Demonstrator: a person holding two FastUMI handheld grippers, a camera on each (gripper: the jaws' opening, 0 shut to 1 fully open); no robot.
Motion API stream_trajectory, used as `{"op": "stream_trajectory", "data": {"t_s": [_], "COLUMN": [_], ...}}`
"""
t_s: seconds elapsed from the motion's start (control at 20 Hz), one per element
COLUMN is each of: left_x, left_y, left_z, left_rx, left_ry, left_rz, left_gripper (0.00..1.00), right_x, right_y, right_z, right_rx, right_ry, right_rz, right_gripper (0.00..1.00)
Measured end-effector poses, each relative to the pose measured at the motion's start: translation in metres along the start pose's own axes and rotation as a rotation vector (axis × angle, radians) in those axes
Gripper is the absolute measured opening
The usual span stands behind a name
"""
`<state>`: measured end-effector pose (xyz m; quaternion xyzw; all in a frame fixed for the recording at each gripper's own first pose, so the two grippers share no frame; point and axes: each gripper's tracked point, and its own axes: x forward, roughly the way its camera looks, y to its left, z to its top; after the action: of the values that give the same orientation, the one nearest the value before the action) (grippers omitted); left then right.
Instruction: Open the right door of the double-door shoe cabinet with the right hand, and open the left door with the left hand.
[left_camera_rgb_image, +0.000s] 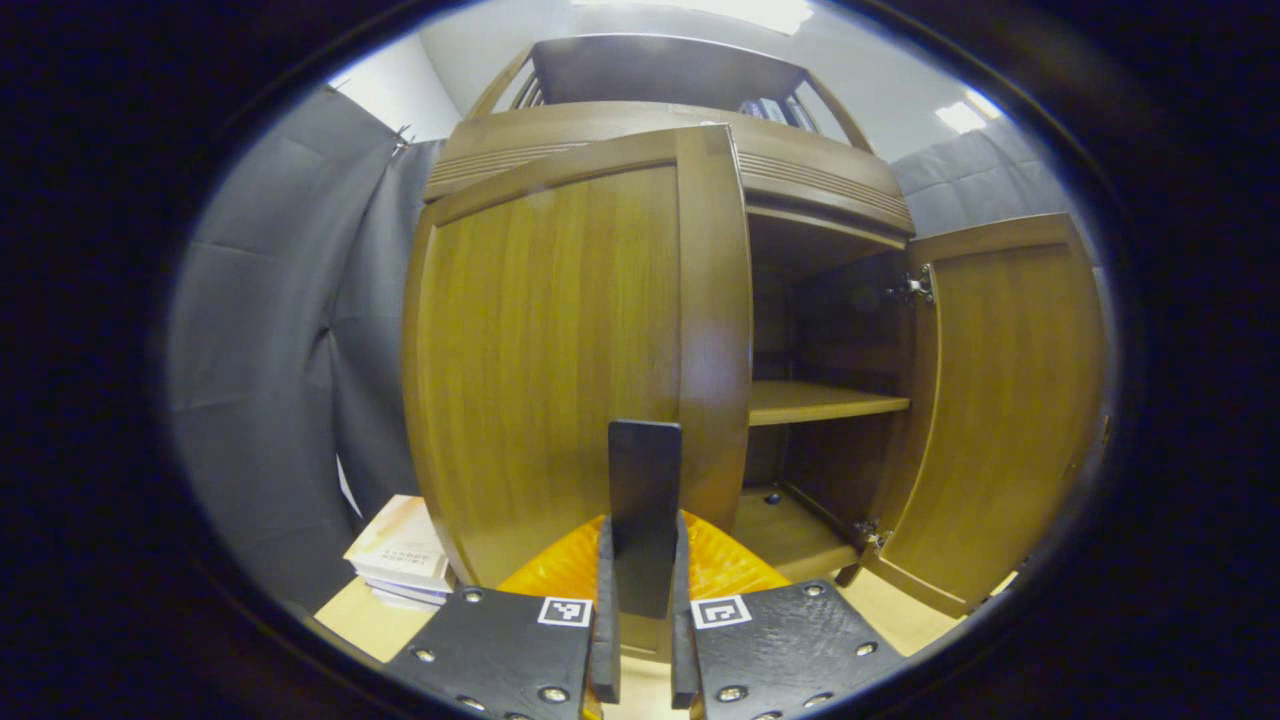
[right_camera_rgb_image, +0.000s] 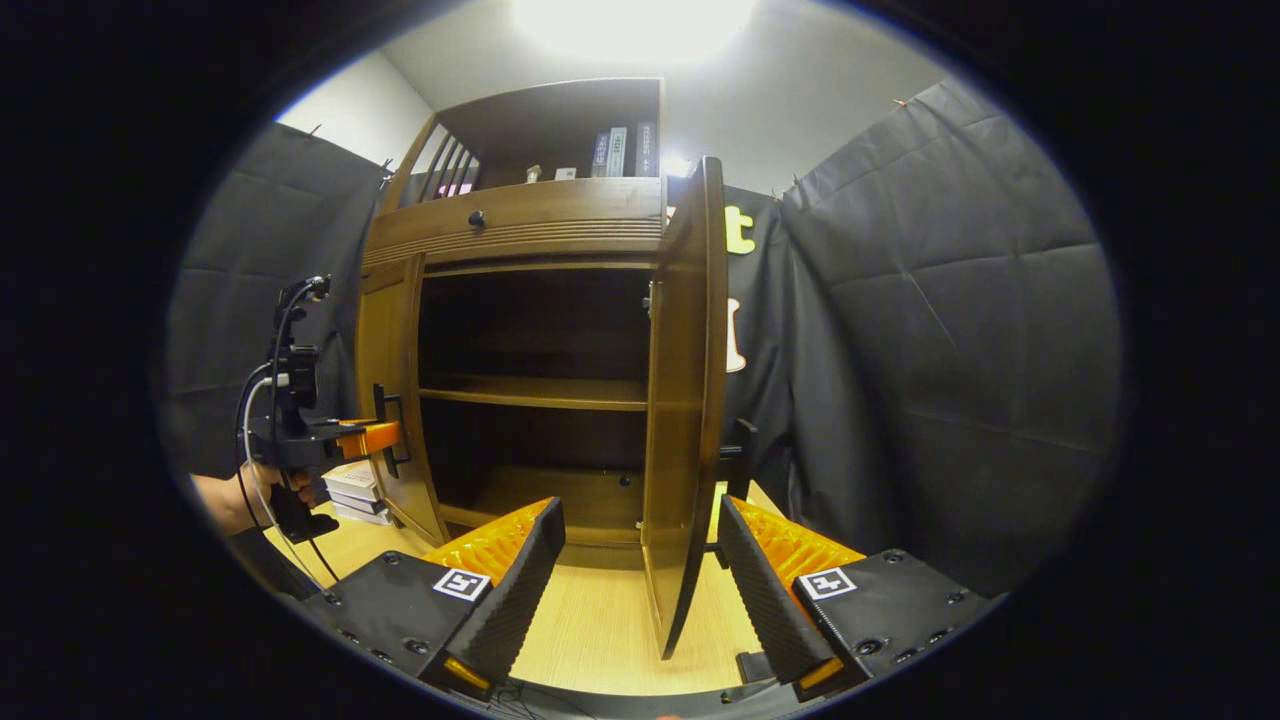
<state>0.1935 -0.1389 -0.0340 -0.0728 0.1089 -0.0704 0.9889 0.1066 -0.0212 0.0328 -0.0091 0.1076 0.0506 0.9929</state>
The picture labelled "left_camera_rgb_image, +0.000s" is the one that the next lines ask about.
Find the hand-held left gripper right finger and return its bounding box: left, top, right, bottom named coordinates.
left=670, top=510, right=906, bottom=720

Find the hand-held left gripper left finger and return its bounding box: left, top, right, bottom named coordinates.
left=385, top=513, right=621, bottom=720

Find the wooden shoe cabinet door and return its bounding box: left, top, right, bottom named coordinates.
left=402, top=125, right=754, bottom=621
left=858, top=212, right=1111, bottom=619

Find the wooden inner cabinet shelf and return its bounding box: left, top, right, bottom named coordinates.
left=748, top=380, right=911, bottom=428

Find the wooden cabinet drawer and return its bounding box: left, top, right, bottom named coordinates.
left=425, top=100, right=916, bottom=238

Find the stack of books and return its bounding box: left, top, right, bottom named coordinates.
left=343, top=494, right=458, bottom=613

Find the black backdrop cloth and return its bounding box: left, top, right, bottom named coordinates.
left=165, top=85, right=1111, bottom=611

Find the small ceiling light panel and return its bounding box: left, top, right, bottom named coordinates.
left=935, top=88, right=1004, bottom=135

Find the large ceiling light panel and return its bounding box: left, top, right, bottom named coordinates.
left=690, top=0, right=816, bottom=36

